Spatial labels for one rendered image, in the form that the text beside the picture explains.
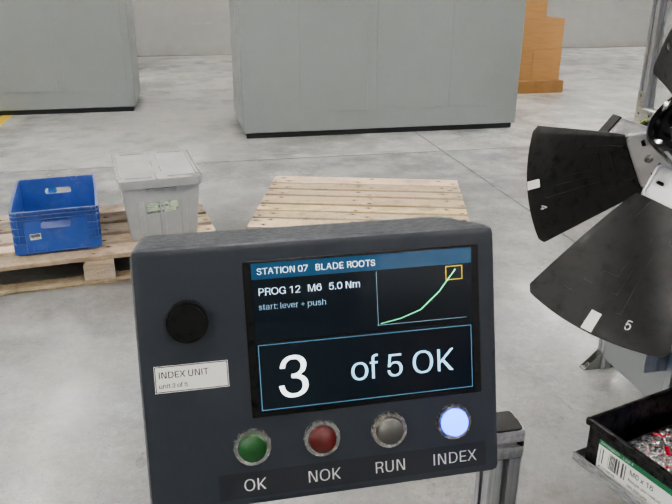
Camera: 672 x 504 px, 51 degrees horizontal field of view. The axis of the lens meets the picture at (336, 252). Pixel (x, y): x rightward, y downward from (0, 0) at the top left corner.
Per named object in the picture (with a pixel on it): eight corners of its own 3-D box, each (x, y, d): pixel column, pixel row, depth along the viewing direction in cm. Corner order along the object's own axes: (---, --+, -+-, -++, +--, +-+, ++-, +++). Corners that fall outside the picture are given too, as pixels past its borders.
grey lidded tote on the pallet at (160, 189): (190, 202, 417) (186, 147, 405) (207, 237, 364) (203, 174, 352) (117, 209, 405) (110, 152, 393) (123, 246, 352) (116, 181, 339)
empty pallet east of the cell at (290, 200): (455, 200, 469) (457, 179, 463) (471, 258, 376) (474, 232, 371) (275, 195, 477) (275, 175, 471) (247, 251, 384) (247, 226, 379)
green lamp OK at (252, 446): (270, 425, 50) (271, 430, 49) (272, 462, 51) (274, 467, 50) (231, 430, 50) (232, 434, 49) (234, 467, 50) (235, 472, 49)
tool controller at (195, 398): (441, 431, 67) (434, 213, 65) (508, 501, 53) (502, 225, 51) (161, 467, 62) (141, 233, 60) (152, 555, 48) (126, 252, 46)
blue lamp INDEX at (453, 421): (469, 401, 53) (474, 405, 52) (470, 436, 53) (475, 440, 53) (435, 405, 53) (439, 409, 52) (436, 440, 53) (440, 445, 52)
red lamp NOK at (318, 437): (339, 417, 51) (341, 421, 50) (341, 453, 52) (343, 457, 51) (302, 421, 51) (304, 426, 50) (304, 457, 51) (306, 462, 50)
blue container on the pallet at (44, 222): (99, 211, 402) (94, 173, 394) (103, 248, 349) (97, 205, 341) (22, 218, 390) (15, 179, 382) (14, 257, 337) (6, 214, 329)
